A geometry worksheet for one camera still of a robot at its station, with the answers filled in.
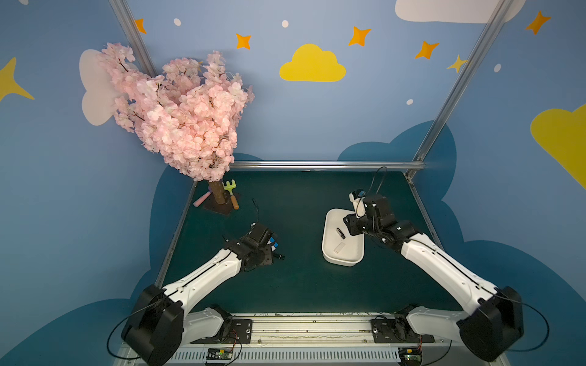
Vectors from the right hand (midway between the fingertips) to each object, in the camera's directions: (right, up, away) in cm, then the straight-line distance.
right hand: (352, 215), depth 83 cm
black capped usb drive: (-27, -17, +8) cm, 33 cm away
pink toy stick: (-67, +5, +25) cm, 71 cm away
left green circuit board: (-46, -44, -11) cm, 64 cm away
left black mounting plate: (-41, -37, -9) cm, 56 cm away
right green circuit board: (+16, -45, -10) cm, 49 cm away
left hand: (-32, -15, +3) cm, 35 cm away
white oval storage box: (-2, -14, +12) cm, 19 cm away
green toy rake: (-55, +12, +32) cm, 64 cm away
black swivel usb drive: (-1, -9, +15) cm, 18 cm away
